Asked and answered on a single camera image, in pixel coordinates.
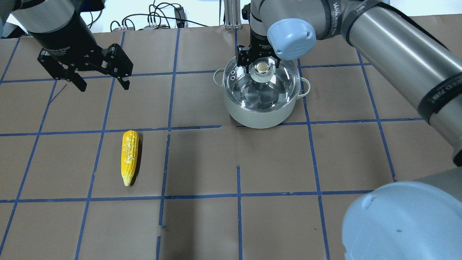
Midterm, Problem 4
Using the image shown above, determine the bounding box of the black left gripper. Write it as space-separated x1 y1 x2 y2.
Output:
38 33 133 92

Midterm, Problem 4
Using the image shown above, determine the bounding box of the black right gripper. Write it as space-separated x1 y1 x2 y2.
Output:
236 31 281 67

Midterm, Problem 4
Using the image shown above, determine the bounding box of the glass pot lid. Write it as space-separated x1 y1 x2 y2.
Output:
222 57 301 113

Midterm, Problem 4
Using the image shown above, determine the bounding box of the yellow corn cob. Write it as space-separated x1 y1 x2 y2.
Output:
120 130 140 187

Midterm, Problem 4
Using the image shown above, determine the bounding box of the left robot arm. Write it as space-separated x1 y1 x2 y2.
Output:
1 0 134 92

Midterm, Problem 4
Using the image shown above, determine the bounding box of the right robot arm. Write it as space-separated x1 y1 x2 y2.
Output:
236 0 461 260

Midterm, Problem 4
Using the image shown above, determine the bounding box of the pale green cooking pot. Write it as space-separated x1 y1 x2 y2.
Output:
213 57 311 129

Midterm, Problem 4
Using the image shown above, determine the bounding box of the small circuit board near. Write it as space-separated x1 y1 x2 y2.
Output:
109 18 136 32

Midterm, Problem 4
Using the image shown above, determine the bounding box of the small circuit board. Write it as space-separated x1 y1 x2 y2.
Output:
109 18 136 32
142 20 171 31

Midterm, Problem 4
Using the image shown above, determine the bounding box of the small circuit board far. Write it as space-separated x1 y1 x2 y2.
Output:
142 20 171 31

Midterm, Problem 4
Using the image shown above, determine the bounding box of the black power adapter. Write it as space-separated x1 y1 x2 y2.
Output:
174 7 186 23

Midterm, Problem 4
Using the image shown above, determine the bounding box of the brown paper table mat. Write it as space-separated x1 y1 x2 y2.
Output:
0 25 454 260

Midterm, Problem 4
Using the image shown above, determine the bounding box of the aluminium frame post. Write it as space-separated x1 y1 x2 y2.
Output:
223 0 241 30

